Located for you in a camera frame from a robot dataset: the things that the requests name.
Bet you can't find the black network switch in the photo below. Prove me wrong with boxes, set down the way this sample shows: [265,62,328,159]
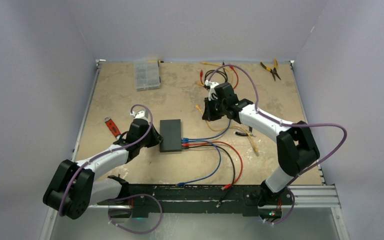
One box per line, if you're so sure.
[159,119,182,153]

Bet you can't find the black ethernet cable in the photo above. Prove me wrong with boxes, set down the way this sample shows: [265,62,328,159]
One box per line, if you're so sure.
[204,61,229,88]
[182,145,237,209]

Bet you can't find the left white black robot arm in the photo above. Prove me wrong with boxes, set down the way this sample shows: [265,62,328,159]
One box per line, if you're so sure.
[42,118,163,220]

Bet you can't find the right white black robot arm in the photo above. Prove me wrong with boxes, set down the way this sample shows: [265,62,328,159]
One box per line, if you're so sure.
[202,80,320,206]

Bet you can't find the small black cutters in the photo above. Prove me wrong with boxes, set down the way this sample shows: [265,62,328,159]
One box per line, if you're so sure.
[235,127,254,137]

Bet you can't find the clear plastic organizer box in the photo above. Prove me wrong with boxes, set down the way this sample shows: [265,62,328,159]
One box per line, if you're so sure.
[133,59,161,91]

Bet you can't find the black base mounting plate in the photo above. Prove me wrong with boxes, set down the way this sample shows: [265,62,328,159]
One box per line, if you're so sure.
[95,183,292,220]

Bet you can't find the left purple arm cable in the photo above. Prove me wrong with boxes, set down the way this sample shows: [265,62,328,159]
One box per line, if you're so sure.
[58,104,164,235]

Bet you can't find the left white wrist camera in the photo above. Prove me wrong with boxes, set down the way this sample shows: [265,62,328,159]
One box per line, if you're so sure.
[130,109,149,121]

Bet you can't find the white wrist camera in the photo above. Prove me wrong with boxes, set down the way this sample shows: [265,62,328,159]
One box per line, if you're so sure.
[130,109,149,121]
[204,80,219,101]

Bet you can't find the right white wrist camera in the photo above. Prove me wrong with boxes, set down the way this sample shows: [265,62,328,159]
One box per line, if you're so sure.
[204,80,219,101]

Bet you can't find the yellow handled pliers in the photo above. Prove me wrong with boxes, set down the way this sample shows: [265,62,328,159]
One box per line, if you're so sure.
[260,58,281,81]

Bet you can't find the aluminium frame rail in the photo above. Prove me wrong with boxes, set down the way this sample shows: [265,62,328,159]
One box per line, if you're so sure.
[49,59,342,210]

